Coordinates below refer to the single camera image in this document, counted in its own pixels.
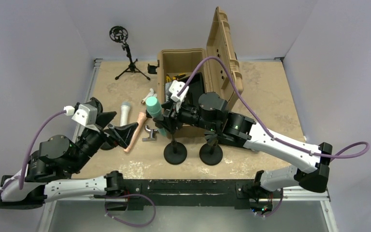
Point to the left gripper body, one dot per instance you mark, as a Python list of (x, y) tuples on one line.
[(92, 140)]

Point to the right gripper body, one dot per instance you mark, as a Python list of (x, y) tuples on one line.
[(186, 113)]

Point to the green microphone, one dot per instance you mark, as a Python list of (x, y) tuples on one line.
[(154, 109)]

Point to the white microphone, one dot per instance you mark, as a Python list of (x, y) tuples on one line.
[(125, 110)]

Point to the pink microphone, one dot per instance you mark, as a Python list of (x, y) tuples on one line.
[(141, 120)]

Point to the round base stand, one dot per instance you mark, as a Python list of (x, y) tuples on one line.
[(211, 153), (175, 152), (96, 103)]

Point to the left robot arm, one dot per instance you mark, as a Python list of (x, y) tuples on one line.
[(49, 169)]

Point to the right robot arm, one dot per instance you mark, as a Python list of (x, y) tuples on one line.
[(309, 166)]

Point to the black tripod mic stand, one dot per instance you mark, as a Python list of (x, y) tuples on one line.
[(119, 34)]

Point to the white pipe fitting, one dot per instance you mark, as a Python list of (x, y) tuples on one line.
[(151, 93)]

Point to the black tool tray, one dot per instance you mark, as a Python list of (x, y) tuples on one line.
[(196, 89)]

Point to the yellow pliers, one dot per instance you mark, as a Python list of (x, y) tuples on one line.
[(175, 77)]

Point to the black toolbox latch rear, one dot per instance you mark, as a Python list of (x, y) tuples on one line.
[(152, 69)]

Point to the tan plastic toolbox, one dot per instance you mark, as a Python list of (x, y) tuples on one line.
[(219, 44)]

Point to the silver metal bracket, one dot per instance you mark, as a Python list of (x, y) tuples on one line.
[(152, 134)]

